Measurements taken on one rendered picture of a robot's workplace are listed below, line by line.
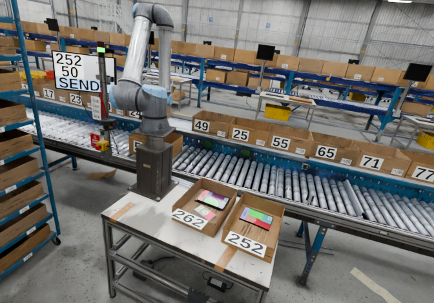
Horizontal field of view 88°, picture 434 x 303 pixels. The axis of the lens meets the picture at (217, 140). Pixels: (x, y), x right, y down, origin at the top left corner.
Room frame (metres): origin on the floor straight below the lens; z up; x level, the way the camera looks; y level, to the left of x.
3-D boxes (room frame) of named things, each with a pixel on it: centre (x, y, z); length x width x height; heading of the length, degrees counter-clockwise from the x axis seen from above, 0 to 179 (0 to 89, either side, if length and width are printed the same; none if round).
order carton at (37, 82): (2.85, 2.36, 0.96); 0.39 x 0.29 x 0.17; 77
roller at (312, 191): (1.63, -0.84, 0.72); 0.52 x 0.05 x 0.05; 167
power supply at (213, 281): (1.21, -0.15, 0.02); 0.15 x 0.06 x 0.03; 71
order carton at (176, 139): (1.90, 0.55, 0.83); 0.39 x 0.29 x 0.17; 75
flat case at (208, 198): (1.27, -0.03, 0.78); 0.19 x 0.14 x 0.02; 69
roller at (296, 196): (1.66, -0.71, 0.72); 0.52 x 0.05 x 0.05; 167
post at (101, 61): (1.77, 0.95, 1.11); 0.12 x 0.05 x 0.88; 77
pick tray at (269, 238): (1.07, -0.29, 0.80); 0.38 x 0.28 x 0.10; 159
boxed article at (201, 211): (1.11, 0.02, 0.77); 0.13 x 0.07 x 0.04; 52
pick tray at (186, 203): (1.19, 0.01, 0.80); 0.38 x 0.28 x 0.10; 159
